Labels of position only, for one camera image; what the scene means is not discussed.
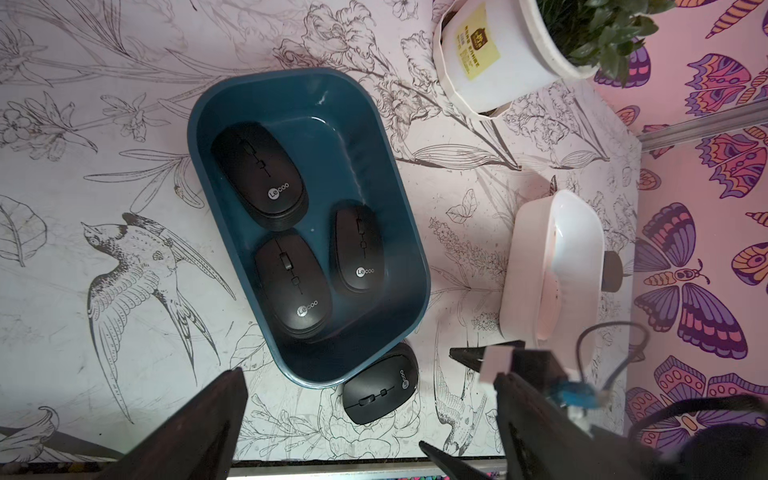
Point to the aluminium front rail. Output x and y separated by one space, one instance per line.
419 469

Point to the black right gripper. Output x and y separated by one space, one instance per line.
728 451

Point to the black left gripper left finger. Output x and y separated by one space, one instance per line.
197 442

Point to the black mouse bottom front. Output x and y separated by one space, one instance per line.
382 387

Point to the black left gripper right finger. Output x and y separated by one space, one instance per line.
539 441

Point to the teal storage box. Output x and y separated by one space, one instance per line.
332 130

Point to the white storage box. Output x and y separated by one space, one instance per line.
554 274

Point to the potted green plant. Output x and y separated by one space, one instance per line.
490 53

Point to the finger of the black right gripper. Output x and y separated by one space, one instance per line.
472 357
453 467

